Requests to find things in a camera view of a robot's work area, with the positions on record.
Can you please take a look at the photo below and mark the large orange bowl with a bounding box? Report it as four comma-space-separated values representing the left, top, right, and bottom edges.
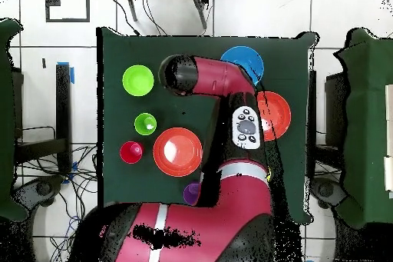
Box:
152, 127, 204, 178
256, 91, 292, 142

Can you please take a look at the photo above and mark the large light blue bowl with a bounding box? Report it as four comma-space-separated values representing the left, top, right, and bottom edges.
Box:
220, 45, 265, 86

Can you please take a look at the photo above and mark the dark green table cloth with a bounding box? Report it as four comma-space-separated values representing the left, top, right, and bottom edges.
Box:
96, 26, 317, 224

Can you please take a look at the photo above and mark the green ridged cup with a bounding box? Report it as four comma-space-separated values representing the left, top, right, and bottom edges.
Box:
134, 112, 158, 136

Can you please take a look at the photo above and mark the purple cup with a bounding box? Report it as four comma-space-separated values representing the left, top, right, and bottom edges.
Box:
183, 181, 202, 206

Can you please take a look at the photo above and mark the red cup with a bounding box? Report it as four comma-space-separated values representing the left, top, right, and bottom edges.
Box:
119, 141, 144, 165

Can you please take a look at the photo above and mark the small green bowl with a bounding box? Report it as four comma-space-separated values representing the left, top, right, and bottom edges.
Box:
121, 64, 155, 98

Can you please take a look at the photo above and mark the black metal stand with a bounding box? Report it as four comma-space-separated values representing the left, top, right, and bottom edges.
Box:
13, 63, 73, 177
308, 71, 348, 180

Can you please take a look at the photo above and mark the grey chair base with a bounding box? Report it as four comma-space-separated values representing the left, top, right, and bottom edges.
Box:
12, 174, 67, 211
309, 177, 348, 211

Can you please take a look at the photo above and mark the green cloth covered table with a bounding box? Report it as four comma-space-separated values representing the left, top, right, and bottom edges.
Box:
0, 18, 29, 222
333, 27, 393, 229

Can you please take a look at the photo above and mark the tangle of floor cables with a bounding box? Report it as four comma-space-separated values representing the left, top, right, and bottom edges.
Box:
15, 143, 99, 262

